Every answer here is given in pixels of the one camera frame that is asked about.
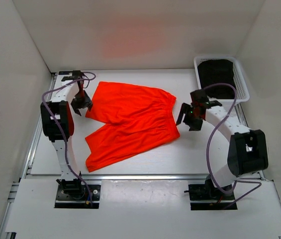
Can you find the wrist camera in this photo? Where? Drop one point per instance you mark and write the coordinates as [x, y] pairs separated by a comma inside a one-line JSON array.
[[71, 75], [199, 96]]

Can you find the aluminium frame rail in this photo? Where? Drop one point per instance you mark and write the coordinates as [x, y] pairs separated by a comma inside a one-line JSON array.
[[142, 177]]

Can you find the black shorts in basket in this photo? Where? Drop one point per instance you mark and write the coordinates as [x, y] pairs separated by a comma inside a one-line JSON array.
[[217, 71]]

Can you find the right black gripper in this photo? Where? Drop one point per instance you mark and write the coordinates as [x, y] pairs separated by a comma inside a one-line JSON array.
[[185, 108]]

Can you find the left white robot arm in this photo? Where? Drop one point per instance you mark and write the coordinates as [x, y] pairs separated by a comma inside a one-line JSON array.
[[56, 110]]

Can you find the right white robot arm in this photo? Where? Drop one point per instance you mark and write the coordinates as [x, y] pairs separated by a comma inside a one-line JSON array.
[[247, 148]]

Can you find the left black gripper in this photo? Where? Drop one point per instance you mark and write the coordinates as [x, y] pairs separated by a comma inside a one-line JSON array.
[[87, 103]]

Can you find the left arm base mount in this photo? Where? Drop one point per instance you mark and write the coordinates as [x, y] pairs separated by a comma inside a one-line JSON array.
[[75, 195]]

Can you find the white plastic basket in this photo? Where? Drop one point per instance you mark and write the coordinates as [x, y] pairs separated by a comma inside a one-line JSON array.
[[242, 93]]

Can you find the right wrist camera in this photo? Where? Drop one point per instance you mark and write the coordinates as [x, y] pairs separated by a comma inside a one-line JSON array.
[[199, 96]]

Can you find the orange shorts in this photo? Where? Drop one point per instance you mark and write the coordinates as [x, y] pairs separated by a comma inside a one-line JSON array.
[[136, 119]]

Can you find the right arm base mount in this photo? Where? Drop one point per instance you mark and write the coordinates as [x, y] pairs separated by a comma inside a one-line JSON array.
[[205, 197]]

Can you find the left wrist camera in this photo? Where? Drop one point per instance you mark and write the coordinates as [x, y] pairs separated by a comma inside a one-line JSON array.
[[71, 75]]

